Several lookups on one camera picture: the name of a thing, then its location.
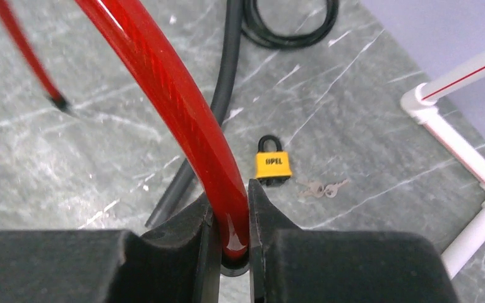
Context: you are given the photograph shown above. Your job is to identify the black corrugated hose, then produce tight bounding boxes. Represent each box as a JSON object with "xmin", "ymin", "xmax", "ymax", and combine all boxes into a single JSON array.
[{"xmin": 144, "ymin": 0, "xmax": 244, "ymax": 230}]

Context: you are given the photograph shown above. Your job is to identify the coiled black cable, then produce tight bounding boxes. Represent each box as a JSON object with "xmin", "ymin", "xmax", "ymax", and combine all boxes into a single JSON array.
[{"xmin": 241, "ymin": 0, "xmax": 340, "ymax": 50}]

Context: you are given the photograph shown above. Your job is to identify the yellow padlock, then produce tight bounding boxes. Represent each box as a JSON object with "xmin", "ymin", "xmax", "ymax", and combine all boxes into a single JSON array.
[{"xmin": 255, "ymin": 134, "xmax": 292, "ymax": 187}]

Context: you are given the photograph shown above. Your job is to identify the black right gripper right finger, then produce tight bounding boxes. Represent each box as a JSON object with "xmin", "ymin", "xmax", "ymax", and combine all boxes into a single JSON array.
[{"xmin": 248, "ymin": 179, "xmax": 459, "ymax": 302}]

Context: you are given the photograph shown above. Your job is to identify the white pvc pipe frame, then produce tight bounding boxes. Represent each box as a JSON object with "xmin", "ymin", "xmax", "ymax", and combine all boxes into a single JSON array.
[{"xmin": 400, "ymin": 51, "xmax": 485, "ymax": 278}]

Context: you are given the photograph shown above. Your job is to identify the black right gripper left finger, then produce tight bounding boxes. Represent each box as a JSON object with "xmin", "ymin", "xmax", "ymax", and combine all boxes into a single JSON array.
[{"xmin": 0, "ymin": 196, "xmax": 221, "ymax": 302}]

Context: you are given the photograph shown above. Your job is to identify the silver padlock keys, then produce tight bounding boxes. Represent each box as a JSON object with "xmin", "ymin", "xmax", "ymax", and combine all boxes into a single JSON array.
[{"xmin": 296, "ymin": 179, "xmax": 350, "ymax": 198}]

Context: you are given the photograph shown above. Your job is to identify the red cable bike lock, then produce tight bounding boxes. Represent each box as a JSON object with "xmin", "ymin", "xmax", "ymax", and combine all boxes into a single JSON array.
[{"xmin": 0, "ymin": 0, "xmax": 252, "ymax": 277}]

